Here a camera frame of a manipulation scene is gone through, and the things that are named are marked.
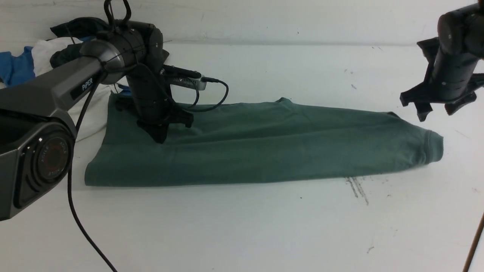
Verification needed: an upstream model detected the black left camera cable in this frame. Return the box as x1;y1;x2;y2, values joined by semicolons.
67;0;230;272

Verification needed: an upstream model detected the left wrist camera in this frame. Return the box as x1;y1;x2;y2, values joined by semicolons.
160;65;207;91

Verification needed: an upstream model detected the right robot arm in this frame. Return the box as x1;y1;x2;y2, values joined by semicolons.
400;0;484;122

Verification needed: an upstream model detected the blue shirt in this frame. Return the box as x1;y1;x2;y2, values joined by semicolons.
0;46;35;87

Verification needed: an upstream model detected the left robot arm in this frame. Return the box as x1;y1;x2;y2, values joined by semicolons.
0;19;193;221

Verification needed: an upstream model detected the white shirt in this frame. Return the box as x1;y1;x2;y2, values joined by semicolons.
31;37;129;142

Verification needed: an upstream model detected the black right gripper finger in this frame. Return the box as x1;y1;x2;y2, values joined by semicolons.
414;102;433;122
444;92;477;116

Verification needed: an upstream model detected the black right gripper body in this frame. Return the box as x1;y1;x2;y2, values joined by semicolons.
400;37;483;107

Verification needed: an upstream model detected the green long-sleeved shirt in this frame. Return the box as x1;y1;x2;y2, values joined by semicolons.
85;95;444;187

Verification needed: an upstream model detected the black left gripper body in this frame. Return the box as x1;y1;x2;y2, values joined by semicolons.
115;63;194;129

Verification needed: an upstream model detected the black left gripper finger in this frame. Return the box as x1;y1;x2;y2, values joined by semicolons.
137;121;168;144

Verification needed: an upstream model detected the dark grey shirt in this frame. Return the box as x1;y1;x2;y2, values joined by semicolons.
50;17;110;68

